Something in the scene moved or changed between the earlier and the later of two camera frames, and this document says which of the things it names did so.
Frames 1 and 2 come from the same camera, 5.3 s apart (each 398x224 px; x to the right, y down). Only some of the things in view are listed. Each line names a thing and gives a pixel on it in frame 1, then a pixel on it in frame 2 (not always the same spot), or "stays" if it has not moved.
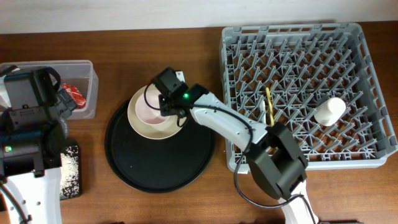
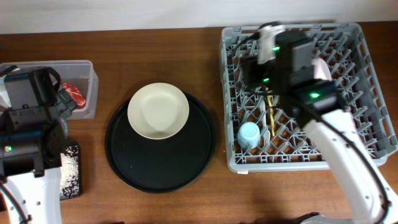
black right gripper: (165, 111) → (250, 68)
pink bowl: (147, 106) → (321, 69)
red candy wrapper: (76, 95) stays
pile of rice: (69, 173) stays
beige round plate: (145, 117) stays
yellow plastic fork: (270, 106) stays
